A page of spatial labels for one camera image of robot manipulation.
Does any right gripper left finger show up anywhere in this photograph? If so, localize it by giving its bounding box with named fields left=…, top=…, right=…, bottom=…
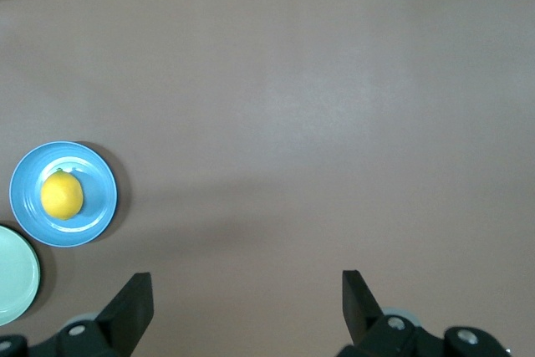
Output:
left=0, top=272, right=155, bottom=357

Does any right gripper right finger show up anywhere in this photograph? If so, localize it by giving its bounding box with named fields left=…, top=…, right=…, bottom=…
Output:
left=336, top=269, right=513, bottom=357

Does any yellow lemon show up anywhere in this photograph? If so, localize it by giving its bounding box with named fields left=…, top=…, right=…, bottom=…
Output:
left=40, top=168, right=84, bottom=221

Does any pale green plate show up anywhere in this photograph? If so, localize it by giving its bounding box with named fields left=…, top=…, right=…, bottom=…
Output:
left=0, top=225, right=42, bottom=327

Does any blue plate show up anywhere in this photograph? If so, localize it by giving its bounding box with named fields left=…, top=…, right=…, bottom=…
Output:
left=8, top=140, right=119, bottom=248

